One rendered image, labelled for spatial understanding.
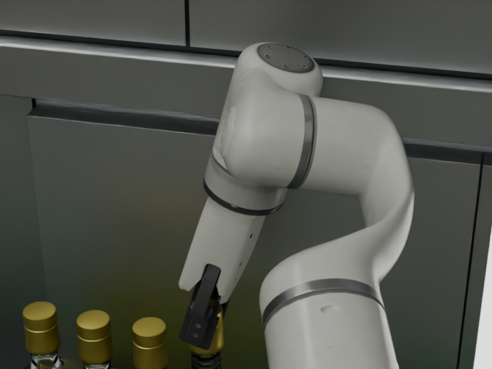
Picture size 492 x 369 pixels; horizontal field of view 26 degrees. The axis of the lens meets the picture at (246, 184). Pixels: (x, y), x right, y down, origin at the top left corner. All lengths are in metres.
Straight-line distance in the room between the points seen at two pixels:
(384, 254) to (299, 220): 0.35
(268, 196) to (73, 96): 0.29
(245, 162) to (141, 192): 0.34
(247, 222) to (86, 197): 0.29
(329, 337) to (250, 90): 0.23
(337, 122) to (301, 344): 0.21
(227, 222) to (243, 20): 0.23
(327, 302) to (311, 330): 0.02
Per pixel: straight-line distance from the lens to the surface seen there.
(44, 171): 1.16
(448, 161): 1.04
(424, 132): 1.04
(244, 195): 0.91
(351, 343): 0.68
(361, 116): 0.83
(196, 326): 1.01
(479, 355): 1.17
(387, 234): 0.76
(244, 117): 0.80
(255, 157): 0.80
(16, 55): 1.13
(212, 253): 0.94
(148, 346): 1.06
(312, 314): 0.69
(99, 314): 1.09
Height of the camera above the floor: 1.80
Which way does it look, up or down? 29 degrees down
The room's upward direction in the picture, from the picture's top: straight up
